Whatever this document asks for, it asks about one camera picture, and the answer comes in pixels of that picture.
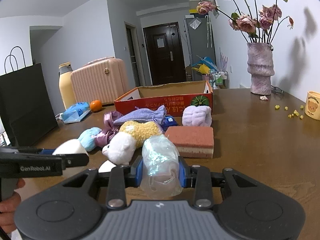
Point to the orange tangerine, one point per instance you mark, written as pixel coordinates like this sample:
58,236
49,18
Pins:
95,106

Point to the dark wooden door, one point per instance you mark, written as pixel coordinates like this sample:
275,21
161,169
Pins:
165,53

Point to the clear plastic bag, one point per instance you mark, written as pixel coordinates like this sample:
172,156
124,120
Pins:
160,177

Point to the white and yellow plush toy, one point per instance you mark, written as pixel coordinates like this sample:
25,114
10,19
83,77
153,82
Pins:
131,136

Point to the lavender fluffy headband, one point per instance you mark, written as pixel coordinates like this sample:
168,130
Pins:
199,116

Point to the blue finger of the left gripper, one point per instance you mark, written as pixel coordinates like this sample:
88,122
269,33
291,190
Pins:
46,151

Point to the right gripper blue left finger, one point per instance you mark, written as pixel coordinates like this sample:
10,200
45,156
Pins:
137,171

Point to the black eyeglasses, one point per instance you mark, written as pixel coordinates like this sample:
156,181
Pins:
277,91

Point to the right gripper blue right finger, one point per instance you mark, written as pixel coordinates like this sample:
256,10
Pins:
184,175

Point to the wire storage cart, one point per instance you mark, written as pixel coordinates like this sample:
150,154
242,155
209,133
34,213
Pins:
219,79

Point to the dried pink roses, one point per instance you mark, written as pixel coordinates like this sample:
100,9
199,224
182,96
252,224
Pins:
256,25

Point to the yellow box on refrigerator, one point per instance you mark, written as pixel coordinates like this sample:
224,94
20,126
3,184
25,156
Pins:
193,11

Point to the light blue plush monster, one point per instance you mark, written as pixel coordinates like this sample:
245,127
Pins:
87,138

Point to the pink ribbed suitcase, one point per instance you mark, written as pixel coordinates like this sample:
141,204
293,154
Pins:
103,79

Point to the white round soft object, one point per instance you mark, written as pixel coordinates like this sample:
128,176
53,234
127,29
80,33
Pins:
72,146

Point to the red and yellow sponge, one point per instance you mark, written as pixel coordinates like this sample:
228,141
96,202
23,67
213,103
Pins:
192,141

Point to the grey refrigerator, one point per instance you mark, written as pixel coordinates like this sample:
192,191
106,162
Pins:
199,41

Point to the red cardboard box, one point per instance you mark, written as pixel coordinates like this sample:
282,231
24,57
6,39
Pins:
174,96

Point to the yellow bear cup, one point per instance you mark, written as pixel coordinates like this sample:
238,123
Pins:
312,108

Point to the fallen dried petal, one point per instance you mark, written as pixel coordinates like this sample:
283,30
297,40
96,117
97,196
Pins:
263,98

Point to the black paper shopping bag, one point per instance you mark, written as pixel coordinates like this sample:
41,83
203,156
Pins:
26,111

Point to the pink satin scrunchie bow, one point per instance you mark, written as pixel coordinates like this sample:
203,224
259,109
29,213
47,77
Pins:
110,129

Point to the yellow thermos jug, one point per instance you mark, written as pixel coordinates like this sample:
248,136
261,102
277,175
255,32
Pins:
65,85

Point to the purple textured vase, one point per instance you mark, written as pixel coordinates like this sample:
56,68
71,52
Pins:
260,66

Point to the purple drawstring fabric pouch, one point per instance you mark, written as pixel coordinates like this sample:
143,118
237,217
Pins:
144,115

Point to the person's left hand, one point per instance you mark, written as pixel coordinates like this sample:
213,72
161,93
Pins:
7,210

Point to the blue handkerchief tissue pack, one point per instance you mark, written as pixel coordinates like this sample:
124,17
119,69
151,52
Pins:
167,122

